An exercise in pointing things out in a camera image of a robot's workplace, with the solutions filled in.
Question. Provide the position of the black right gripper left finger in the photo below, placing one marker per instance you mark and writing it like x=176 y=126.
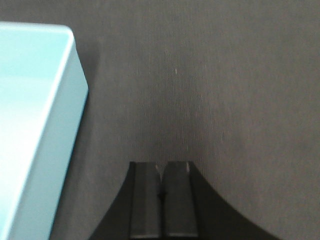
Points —
x=145 y=219

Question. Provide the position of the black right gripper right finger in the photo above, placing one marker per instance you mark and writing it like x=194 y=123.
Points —
x=179 y=216

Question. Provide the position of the light blue plastic bin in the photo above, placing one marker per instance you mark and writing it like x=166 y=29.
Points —
x=43 y=91

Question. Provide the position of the black conveyor belt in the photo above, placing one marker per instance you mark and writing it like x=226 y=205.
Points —
x=231 y=85

